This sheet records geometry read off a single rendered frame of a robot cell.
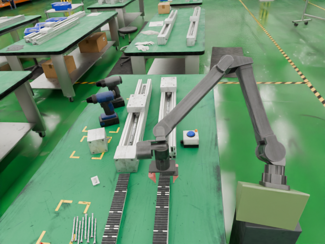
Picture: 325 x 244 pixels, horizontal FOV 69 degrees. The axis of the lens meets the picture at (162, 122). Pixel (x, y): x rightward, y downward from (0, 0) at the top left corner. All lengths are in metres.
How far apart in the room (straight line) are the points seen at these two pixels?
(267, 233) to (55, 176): 0.97
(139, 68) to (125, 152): 1.89
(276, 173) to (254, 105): 0.26
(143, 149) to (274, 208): 0.51
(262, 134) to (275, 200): 0.24
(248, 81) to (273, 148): 0.28
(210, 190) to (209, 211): 0.11
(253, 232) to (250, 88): 0.55
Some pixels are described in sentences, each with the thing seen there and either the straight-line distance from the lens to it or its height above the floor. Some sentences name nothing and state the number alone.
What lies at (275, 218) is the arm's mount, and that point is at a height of 0.83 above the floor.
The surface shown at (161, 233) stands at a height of 0.81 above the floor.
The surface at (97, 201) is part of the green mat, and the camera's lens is 1.11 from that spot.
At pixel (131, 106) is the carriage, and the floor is 0.90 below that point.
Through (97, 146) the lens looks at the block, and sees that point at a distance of 1.30.
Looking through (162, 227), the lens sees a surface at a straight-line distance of 0.95.
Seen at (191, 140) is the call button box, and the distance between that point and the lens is 1.24.
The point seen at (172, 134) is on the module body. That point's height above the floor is 0.86.
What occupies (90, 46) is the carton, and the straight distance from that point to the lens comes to 4.90.
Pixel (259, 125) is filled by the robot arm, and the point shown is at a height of 1.08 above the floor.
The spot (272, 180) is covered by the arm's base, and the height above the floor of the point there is 0.94.
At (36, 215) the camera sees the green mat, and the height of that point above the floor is 0.78.
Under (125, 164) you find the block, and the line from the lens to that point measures 1.15.
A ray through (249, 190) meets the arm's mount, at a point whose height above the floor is 0.96.
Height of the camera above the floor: 1.62
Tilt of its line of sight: 35 degrees down
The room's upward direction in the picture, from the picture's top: 5 degrees counter-clockwise
